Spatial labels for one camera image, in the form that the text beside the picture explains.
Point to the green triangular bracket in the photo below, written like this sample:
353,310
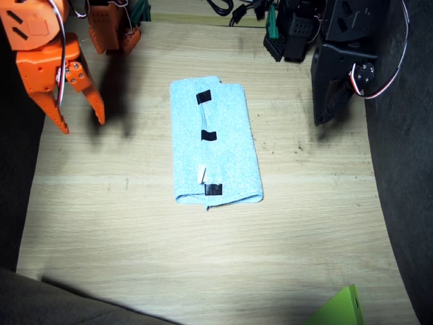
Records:
341,308

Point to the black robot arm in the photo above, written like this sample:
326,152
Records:
299,30

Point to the green clamp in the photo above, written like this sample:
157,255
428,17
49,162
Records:
272,22
140,8

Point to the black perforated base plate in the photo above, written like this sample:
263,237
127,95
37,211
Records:
274,45

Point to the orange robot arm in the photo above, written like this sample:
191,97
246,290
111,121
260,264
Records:
101,27

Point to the grey curved foam sheet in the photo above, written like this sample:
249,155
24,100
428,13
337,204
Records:
406,169

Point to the light blue towel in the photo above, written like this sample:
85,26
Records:
230,145

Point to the black foam panel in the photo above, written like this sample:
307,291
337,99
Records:
50,304
13,169

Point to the black tape strip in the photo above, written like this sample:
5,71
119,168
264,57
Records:
203,97
213,189
208,135

